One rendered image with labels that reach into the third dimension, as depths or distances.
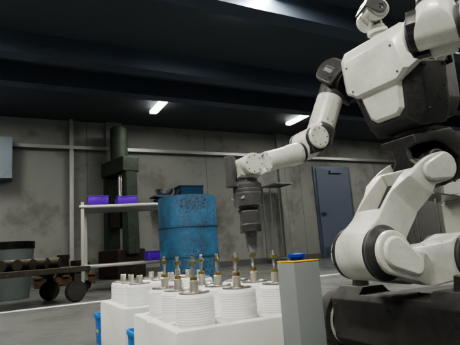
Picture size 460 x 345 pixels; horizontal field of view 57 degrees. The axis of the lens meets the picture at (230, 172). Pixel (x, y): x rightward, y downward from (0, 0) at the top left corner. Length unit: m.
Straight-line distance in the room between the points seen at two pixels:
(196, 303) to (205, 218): 3.17
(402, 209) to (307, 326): 0.45
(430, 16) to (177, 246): 3.44
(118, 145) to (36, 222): 1.91
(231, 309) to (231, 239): 7.91
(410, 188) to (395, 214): 0.09
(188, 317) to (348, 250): 0.45
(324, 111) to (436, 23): 0.54
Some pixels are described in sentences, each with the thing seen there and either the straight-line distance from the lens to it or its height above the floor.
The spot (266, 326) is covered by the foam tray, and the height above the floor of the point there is 0.16.
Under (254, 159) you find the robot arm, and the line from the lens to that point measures 1.26.
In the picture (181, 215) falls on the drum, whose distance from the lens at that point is 4.14.
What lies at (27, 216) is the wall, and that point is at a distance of 8.06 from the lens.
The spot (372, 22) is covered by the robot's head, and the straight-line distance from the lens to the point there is 1.47.
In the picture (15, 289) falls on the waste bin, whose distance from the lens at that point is 4.92.
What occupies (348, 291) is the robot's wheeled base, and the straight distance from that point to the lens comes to 1.40.
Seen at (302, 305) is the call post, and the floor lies 0.22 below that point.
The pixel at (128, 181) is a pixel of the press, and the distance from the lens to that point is 7.39.
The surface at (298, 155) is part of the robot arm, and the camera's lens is 1.38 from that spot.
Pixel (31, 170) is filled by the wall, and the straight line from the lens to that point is 8.18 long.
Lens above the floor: 0.35
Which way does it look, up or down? 10 degrees up
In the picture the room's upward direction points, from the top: 4 degrees counter-clockwise
